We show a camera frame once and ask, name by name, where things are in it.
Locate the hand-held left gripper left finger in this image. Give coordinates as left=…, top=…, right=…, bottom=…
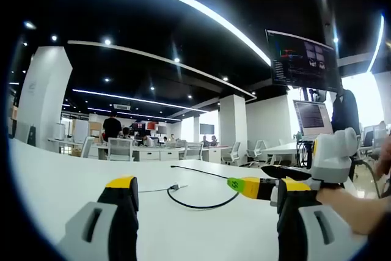
left=57, top=175, right=140, bottom=261

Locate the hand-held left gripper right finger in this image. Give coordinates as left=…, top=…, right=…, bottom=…
left=276, top=178, right=368, bottom=261

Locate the black USB data cable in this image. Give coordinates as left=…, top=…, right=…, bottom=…
left=167, top=165, right=241, bottom=210

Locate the white office desk row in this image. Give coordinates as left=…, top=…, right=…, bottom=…
left=47, top=138, right=233, bottom=164

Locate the person's right hand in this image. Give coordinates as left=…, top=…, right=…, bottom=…
left=316, top=186, right=372, bottom=238

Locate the white side table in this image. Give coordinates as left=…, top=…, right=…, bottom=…
left=261, top=142, right=308, bottom=166

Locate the white office chair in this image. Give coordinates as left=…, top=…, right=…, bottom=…
left=246, top=139, right=267, bottom=167
left=182, top=141, right=204, bottom=161
left=80, top=136, right=95, bottom=159
left=108, top=137, right=134, bottom=162
left=221, top=141, right=241, bottom=166

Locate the monitor with text window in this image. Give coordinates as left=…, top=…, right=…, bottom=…
left=292, top=99, right=334, bottom=138

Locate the hanging dark monitor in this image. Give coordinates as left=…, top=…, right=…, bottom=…
left=265, top=29, right=342, bottom=92

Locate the white box appliance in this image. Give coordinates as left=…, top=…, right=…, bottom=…
left=53, top=122, right=67, bottom=140

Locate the bundle of black cables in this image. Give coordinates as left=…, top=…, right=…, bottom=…
left=295, top=138, right=316, bottom=171

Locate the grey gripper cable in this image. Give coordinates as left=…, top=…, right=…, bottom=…
left=354, top=156, right=382, bottom=199

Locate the dark wall screen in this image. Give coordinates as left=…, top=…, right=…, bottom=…
left=199, top=123, right=216, bottom=136

